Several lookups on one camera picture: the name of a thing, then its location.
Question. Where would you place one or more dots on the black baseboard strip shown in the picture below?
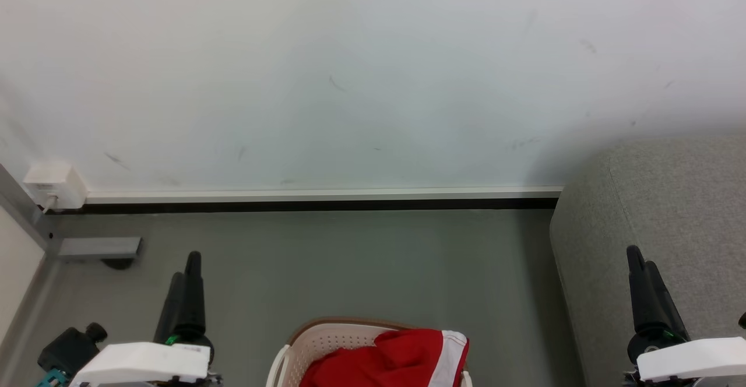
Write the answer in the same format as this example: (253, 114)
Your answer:
(303, 206)

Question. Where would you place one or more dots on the black knobbed device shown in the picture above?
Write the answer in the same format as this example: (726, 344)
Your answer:
(73, 346)

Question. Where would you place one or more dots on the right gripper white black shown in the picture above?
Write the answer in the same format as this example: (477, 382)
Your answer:
(693, 358)

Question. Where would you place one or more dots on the grey metal floor bracket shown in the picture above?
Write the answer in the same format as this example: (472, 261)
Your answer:
(99, 247)

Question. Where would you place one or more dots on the red and white garment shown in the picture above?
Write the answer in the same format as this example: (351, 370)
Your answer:
(396, 361)

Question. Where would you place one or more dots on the teal plastic piece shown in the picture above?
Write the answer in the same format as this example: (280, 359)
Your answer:
(51, 379)

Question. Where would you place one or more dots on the white wall socket box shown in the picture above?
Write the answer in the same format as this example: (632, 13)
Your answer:
(55, 183)

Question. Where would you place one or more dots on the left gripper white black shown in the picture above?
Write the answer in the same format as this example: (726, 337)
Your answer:
(145, 361)

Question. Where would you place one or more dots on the cream perforated laundry basket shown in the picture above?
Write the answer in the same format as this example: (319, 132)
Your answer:
(326, 343)

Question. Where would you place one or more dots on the black round foot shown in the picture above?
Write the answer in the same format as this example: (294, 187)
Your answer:
(118, 263)

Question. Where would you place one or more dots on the grey fabric sofa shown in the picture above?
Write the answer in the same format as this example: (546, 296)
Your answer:
(658, 212)

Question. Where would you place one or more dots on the white wall trunking strip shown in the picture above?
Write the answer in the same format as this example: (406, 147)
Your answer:
(320, 194)

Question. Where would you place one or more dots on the grey metal frame post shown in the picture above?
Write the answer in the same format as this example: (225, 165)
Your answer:
(20, 209)

